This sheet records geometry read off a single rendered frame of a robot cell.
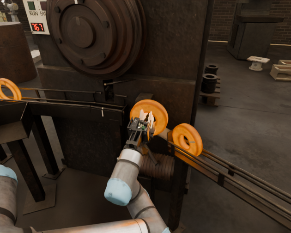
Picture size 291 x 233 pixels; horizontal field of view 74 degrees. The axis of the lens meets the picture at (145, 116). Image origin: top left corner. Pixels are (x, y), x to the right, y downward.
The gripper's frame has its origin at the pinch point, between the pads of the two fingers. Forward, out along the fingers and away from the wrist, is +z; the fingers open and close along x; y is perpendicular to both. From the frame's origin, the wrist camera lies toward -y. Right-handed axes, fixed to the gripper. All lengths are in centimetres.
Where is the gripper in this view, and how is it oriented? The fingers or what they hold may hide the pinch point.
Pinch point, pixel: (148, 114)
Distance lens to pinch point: 77.1
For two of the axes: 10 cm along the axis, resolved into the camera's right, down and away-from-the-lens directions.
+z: 2.7, -7.3, 6.3
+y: -0.5, -6.7, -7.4
